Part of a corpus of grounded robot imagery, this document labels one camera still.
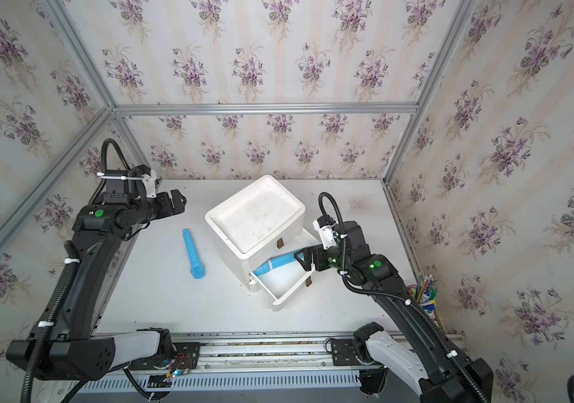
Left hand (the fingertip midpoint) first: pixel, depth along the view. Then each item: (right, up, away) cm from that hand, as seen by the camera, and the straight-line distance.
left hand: (171, 203), depth 73 cm
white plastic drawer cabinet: (+25, -7, +3) cm, 26 cm away
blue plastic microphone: (+31, -20, +8) cm, 38 cm away
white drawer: (+32, -25, +6) cm, 42 cm away
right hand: (+42, -15, +2) cm, 45 cm away
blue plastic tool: (+3, -24, +15) cm, 28 cm away
